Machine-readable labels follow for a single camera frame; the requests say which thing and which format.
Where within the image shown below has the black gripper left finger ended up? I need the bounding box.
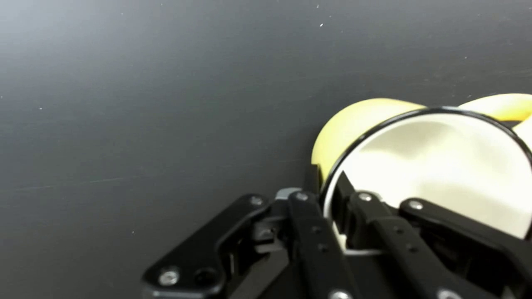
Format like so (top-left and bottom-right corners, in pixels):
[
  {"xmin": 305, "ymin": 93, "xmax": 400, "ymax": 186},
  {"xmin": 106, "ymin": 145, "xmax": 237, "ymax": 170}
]
[{"xmin": 144, "ymin": 188, "xmax": 357, "ymax": 299}]

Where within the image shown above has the yellow enamel mug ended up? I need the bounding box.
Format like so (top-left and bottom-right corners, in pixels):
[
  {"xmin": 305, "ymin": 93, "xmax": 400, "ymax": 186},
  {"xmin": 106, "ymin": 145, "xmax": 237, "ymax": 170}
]
[{"xmin": 312, "ymin": 93, "xmax": 532, "ymax": 239}]

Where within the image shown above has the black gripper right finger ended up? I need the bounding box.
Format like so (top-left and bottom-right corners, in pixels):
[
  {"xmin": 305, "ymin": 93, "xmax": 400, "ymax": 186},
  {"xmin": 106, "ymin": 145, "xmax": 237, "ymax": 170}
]
[{"xmin": 335, "ymin": 175, "xmax": 532, "ymax": 299}]

